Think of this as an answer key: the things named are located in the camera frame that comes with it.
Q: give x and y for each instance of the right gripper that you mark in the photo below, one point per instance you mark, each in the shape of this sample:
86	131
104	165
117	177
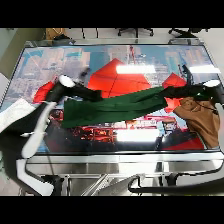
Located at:
173	92

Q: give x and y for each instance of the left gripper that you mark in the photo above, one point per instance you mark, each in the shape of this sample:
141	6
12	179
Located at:
94	95

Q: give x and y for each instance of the dark green garment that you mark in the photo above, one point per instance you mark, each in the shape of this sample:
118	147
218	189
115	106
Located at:
113	107

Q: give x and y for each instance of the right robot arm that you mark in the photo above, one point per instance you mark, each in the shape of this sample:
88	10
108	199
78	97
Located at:
195	90

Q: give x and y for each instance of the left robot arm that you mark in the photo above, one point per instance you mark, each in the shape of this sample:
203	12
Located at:
36	136

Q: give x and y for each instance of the brown garment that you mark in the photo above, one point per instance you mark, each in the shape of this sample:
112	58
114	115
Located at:
200	126

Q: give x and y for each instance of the black office chair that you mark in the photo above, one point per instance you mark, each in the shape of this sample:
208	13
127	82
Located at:
135	31
185	32

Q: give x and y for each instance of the yellow-brown box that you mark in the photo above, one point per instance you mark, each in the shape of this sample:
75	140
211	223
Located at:
55	34

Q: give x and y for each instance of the silver frame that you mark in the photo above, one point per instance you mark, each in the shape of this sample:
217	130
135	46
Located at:
100	166

